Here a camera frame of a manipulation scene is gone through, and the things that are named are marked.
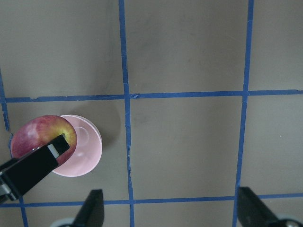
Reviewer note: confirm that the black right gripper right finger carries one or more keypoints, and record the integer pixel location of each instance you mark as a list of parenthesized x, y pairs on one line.
[(252, 212)]

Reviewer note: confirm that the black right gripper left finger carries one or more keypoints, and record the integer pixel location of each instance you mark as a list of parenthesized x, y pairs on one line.
[(91, 213)]

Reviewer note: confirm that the red apple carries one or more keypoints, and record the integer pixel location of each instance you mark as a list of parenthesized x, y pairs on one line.
[(40, 131)]

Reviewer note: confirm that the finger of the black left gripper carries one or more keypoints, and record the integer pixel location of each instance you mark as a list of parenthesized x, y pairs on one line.
[(20, 175)]

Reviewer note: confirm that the small pink bowl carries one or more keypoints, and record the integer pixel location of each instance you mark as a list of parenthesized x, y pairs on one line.
[(88, 151)]

